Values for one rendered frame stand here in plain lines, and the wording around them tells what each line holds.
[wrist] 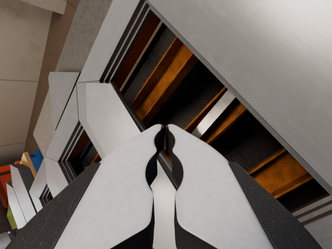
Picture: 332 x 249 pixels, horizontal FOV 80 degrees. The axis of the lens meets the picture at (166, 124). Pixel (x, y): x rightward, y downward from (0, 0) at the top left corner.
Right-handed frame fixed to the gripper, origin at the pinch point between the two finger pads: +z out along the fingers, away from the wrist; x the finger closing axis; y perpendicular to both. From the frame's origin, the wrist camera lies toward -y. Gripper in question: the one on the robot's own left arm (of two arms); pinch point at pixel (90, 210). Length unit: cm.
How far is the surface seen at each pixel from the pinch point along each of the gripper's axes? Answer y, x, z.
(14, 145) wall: -267, 209, 75
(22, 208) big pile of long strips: -80, 37, 6
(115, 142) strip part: 19.0, 10.4, 5.8
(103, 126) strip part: 18.1, 17.4, 5.8
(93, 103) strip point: 19.6, 25.7, 5.8
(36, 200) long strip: -55, 29, 6
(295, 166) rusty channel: 48, -23, 23
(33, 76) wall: -139, 228, 85
